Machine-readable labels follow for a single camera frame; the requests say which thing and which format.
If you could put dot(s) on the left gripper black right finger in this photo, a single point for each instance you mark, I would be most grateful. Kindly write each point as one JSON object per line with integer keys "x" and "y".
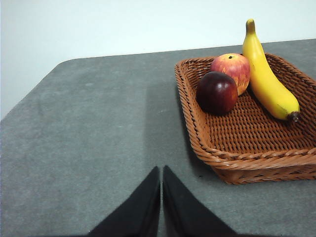
{"x": 187, "y": 214}

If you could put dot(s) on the red yellow apple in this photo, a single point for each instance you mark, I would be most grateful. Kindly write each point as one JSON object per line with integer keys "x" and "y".
{"x": 234, "y": 66}

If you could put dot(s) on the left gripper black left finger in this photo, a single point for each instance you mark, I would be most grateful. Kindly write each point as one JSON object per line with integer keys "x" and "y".
{"x": 138, "y": 212}

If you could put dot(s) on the dark red plum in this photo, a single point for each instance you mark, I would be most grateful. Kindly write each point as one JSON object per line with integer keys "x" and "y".
{"x": 216, "y": 95}

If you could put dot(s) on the yellow banana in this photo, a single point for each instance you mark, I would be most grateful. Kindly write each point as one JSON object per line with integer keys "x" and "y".
{"x": 266, "y": 81}

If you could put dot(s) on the brown wicker basket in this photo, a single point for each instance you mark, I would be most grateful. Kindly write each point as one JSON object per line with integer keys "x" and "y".
{"x": 247, "y": 130}

